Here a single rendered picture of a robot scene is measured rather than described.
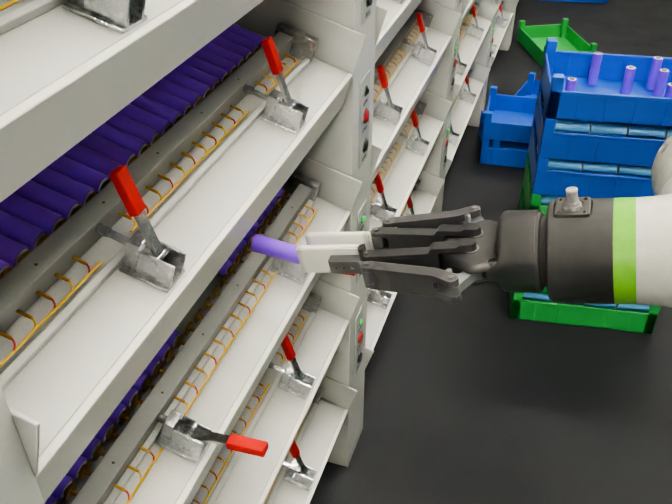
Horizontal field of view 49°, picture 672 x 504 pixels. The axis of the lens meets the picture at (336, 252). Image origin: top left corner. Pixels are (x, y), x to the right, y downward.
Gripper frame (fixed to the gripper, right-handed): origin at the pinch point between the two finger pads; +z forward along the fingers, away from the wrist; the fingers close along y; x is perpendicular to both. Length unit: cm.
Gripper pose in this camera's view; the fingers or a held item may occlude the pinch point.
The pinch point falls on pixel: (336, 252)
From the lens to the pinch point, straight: 74.4
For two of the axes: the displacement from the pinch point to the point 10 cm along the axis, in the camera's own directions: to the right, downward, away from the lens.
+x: 2.2, 8.3, 5.2
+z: -9.3, 0.0, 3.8
